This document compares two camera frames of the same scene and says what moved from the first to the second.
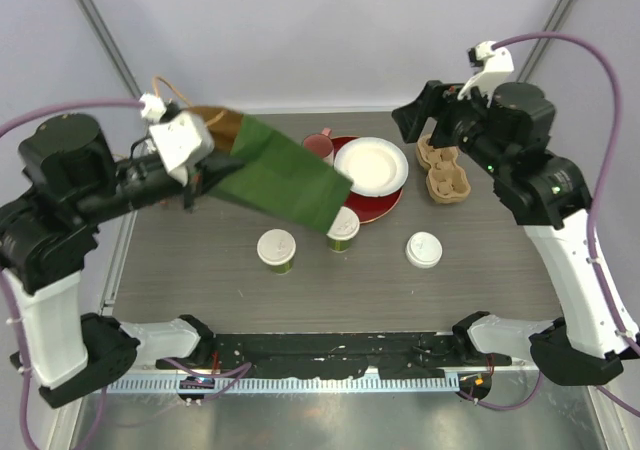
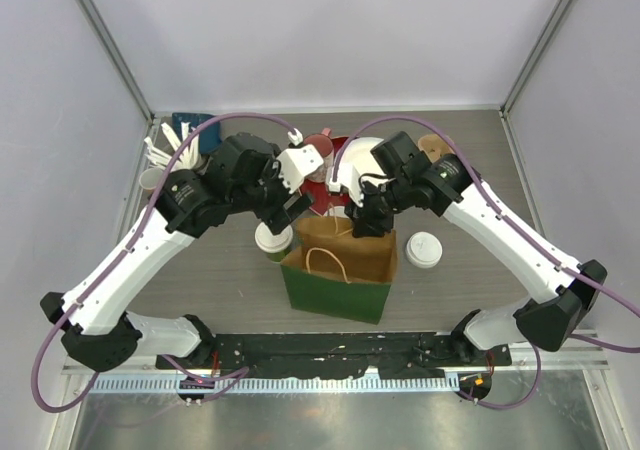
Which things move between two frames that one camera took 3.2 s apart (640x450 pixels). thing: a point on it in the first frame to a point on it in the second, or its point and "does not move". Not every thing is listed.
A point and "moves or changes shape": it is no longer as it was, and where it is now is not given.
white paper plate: (375, 165) does not move
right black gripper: (440, 102) to (366, 223)
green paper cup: (283, 268) to (277, 257)
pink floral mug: (321, 145) does not move
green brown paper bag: (274, 175) moves or changes shape
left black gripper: (204, 175) to (279, 217)
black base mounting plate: (393, 355) does not move
